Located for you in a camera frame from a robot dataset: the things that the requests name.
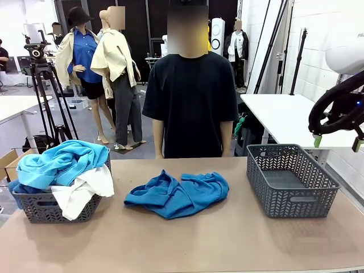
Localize person's right forearm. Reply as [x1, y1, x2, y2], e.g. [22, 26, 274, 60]
[152, 119, 166, 159]

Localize black chair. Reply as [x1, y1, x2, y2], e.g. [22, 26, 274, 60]
[234, 102, 265, 157]

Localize black light stand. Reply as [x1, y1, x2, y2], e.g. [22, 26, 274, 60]
[289, 27, 309, 96]

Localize black leaning pole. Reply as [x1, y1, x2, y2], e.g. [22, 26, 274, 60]
[279, 0, 295, 94]
[254, 0, 289, 94]

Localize white garment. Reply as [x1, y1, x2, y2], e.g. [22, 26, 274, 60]
[49, 164, 115, 221]

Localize green fabric bag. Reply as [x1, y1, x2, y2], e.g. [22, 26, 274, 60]
[234, 116, 246, 137]

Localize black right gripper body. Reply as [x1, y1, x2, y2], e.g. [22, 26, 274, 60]
[326, 92, 364, 131]

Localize black bag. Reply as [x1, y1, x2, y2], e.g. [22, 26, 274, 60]
[22, 135, 57, 156]

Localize bystander with black hair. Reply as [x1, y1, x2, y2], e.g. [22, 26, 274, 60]
[52, 22, 64, 46]

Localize black computer monitor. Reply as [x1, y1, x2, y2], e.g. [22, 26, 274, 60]
[7, 56, 29, 75]

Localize black camera tripod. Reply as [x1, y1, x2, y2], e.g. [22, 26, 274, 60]
[30, 61, 79, 143]

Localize wooden box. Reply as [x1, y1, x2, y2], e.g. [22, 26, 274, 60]
[0, 149, 38, 183]

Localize dark blue shorts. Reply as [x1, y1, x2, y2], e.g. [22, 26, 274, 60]
[124, 169, 230, 220]

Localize bystander in black shirt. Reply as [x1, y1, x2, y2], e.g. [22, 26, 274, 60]
[0, 39, 11, 73]

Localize white table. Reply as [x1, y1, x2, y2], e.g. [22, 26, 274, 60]
[240, 93, 364, 168]
[0, 95, 53, 154]

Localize mannequin with beige jacket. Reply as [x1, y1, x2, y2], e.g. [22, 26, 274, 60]
[90, 6, 147, 151]

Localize mannequin with black jacket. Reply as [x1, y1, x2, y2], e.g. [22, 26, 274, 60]
[224, 20, 250, 89]

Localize grey plastic lattice basket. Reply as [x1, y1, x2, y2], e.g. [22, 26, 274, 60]
[246, 143, 342, 219]
[13, 147, 111, 224]

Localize white standing air conditioner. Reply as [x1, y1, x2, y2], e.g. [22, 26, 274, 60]
[210, 17, 225, 55]

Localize person's left forearm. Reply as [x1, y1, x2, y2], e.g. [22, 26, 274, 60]
[220, 119, 234, 158]

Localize person in black t-shirt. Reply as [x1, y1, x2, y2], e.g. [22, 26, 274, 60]
[142, 0, 239, 159]

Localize light blue garment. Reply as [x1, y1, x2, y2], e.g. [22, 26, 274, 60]
[16, 139, 110, 190]

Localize black cable sleeve loop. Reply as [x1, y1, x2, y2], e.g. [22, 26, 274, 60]
[308, 75, 364, 134]

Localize mannequin with blue shirt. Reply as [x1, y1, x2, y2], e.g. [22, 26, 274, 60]
[54, 6, 116, 144]

